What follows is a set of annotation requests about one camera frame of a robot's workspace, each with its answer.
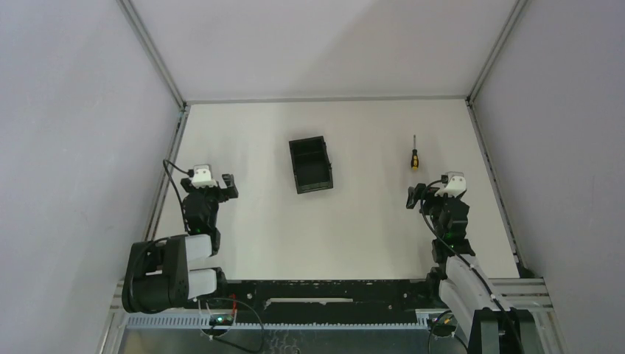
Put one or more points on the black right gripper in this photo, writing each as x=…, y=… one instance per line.
x=434, y=199

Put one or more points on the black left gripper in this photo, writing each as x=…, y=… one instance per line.
x=209, y=191

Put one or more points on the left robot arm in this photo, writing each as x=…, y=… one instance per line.
x=158, y=276

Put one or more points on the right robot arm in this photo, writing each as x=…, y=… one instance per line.
x=491, y=324

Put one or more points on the yellow black screwdriver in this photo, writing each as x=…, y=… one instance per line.
x=414, y=155

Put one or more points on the black plastic bin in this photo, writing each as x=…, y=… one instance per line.
x=312, y=169

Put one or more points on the small green-lit circuit board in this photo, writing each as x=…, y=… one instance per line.
x=221, y=320

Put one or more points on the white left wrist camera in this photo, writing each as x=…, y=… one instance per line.
x=202, y=176

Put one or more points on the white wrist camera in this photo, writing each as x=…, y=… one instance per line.
x=202, y=176
x=454, y=185

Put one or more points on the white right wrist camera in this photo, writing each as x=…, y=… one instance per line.
x=454, y=185

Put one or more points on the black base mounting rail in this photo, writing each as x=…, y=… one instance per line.
x=330, y=302

